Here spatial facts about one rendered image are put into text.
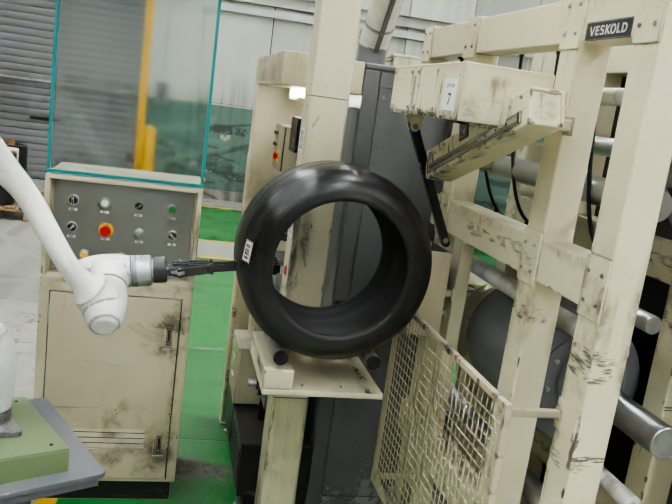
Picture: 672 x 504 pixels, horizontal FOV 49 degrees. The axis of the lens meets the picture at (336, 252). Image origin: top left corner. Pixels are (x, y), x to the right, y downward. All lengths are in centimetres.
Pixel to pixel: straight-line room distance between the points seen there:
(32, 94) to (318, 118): 935
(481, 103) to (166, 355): 160
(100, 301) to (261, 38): 947
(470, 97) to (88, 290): 108
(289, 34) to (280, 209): 933
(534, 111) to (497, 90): 12
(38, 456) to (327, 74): 139
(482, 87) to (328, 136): 69
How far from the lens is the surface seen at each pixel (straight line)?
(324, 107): 241
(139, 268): 212
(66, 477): 202
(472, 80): 189
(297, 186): 205
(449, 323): 261
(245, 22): 1128
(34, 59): 1155
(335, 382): 230
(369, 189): 207
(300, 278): 248
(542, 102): 186
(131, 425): 303
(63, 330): 290
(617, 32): 191
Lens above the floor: 164
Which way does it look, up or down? 11 degrees down
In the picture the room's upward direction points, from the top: 8 degrees clockwise
